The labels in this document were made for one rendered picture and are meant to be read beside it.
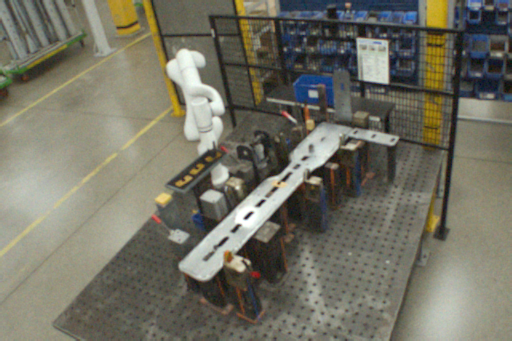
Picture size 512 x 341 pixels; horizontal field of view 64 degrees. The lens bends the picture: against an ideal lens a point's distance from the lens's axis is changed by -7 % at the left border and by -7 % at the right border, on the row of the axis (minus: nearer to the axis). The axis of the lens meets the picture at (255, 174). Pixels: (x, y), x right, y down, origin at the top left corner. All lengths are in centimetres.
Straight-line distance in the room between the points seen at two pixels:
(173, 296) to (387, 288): 107
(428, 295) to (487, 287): 40
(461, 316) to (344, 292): 105
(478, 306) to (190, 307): 181
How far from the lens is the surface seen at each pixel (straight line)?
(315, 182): 225
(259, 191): 231
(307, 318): 210
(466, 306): 306
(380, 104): 295
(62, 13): 1015
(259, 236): 202
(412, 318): 296
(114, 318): 238
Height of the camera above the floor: 240
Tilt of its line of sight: 35 degrees down
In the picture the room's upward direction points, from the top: 12 degrees counter-clockwise
